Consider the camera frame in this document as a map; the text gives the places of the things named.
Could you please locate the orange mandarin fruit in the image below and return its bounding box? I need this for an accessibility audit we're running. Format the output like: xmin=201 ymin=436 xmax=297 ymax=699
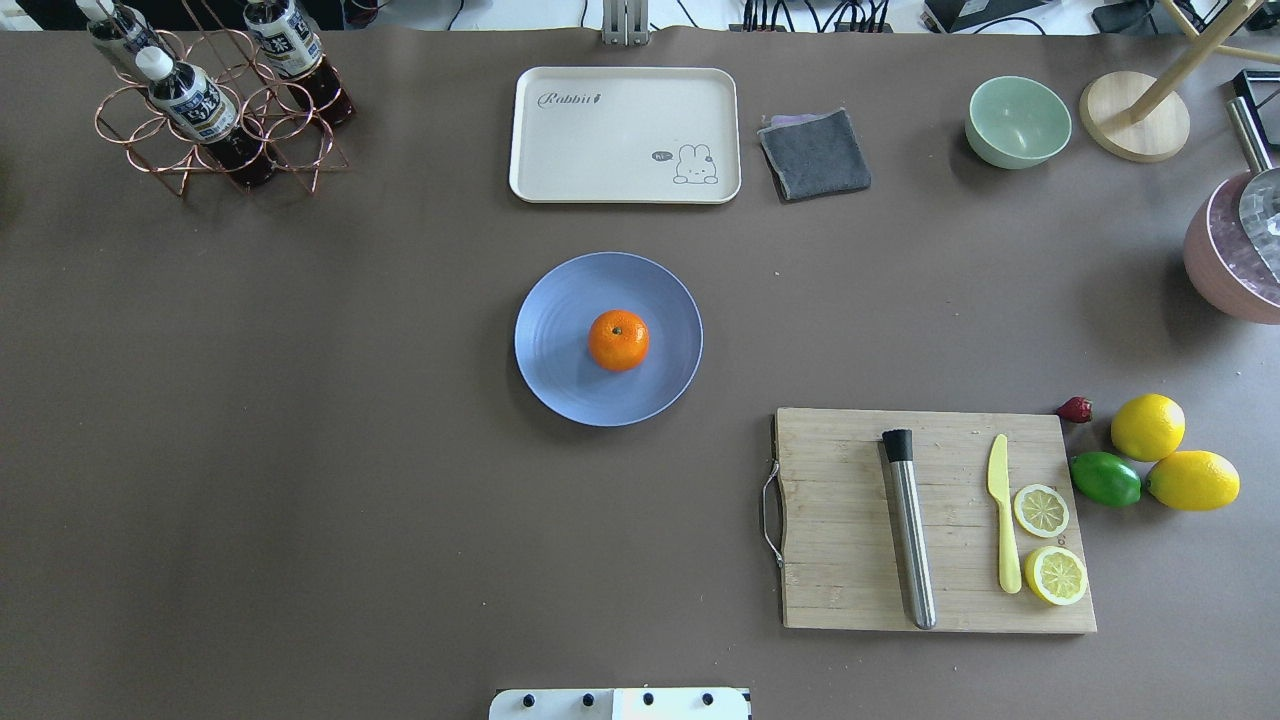
xmin=588 ymin=309 xmax=650 ymax=372

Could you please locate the blue ceramic plate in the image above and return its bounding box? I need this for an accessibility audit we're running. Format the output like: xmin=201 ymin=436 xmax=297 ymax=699
xmin=515 ymin=252 xmax=703 ymax=427

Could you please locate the cream plastic tray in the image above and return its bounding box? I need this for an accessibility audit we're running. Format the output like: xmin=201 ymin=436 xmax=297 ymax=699
xmin=508 ymin=67 xmax=741 ymax=204

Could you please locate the dark grey folded cloth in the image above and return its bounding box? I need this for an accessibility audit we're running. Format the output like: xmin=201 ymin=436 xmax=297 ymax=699
xmin=756 ymin=108 xmax=873 ymax=202

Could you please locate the wooden cutting board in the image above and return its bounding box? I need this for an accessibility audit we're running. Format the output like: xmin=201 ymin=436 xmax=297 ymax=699
xmin=774 ymin=407 xmax=1097 ymax=634

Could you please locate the lemon slice upper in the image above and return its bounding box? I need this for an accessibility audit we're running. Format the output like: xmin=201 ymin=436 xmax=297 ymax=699
xmin=1011 ymin=484 xmax=1071 ymax=539

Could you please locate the lemon slice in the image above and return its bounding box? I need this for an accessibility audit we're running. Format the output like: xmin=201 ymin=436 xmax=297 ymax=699
xmin=1011 ymin=484 xmax=1071 ymax=539
xmin=1023 ymin=546 xmax=1089 ymax=606

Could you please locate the red strawberry toy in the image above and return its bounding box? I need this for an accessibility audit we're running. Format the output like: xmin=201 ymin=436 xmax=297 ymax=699
xmin=1055 ymin=396 xmax=1093 ymax=424

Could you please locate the green ceramic bowl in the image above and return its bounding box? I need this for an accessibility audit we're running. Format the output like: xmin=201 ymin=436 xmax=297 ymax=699
xmin=965 ymin=76 xmax=1073 ymax=170

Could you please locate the lemon slice lower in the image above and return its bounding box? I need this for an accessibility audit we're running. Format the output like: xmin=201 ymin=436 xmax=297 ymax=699
xmin=1023 ymin=546 xmax=1089 ymax=606

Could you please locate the dark drink bottle middle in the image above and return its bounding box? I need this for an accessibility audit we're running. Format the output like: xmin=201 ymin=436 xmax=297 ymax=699
xmin=242 ymin=1 xmax=356 ymax=127

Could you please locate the dark drink bottle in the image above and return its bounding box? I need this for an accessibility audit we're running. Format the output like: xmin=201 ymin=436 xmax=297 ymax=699
xmin=76 ymin=0 xmax=173 ymax=76
xmin=242 ymin=1 xmax=356 ymax=127
xmin=136 ymin=47 xmax=275 ymax=187

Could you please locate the green lime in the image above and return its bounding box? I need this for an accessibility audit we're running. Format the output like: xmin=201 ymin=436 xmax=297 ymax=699
xmin=1068 ymin=451 xmax=1143 ymax=507

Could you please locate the yellow lemon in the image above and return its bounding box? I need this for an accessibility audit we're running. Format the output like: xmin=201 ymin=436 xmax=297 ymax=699
xmin=1110 ymin=393 xmax=1187 ymax=462
xmin=1146 ymin=450 xmax=1240 ymax=511

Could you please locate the dark drink bottle front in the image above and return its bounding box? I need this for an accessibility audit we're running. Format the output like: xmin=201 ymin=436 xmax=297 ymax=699
xmin=136 ymin=47 xmax=275 ymax=187

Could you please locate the wooden cup tree stand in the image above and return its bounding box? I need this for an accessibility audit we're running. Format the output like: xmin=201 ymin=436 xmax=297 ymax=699
xmin=1079 ymin=1 xmax=1279 ymax=163

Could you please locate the pink bowl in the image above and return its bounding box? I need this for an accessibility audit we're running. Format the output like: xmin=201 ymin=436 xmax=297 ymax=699
xmin=1183 ymin=172 xmax=1279 ymax=325

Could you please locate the dark drink bottle back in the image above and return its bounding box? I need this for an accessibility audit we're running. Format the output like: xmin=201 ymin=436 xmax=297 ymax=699
xmin=76 ymin=0 xmax=173 ymax=76

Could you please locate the aluminium frame post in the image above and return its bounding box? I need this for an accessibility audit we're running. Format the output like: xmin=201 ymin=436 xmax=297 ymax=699
xmin=602 ymin=0 xmax=650 ymax=47

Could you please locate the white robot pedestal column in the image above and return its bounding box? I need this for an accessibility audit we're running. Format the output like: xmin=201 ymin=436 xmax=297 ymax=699
xmin=488 ymin=685 xmax=753 ymax=719

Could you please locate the copper wire bottle rack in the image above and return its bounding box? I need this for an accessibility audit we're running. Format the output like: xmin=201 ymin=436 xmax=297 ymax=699
xmin=78 ymin=1 xmax=356 ymax=196

